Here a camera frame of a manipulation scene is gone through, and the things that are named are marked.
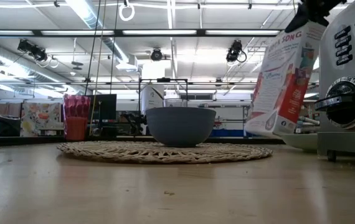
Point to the round woven placemat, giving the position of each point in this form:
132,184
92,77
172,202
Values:
118,152

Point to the red plastic cup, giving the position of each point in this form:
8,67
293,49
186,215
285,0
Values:
76,127

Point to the green plate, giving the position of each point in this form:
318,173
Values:
302,141

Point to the black overhead camera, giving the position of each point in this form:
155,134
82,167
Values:
156,55

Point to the white red cereal box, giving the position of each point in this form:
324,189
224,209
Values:
277,93

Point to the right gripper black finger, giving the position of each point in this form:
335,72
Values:
299,18

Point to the black bin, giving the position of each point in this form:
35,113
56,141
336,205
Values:
7,126

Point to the blue panel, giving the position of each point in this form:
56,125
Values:
227,133

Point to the floral patterned box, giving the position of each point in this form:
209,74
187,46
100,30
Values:
40,118

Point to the black rig-mounted camera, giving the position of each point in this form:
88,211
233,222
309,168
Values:
32,50
234,51

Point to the black monitor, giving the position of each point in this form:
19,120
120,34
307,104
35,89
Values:
106,107

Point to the blue bowl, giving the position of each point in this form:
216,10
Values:
180,127

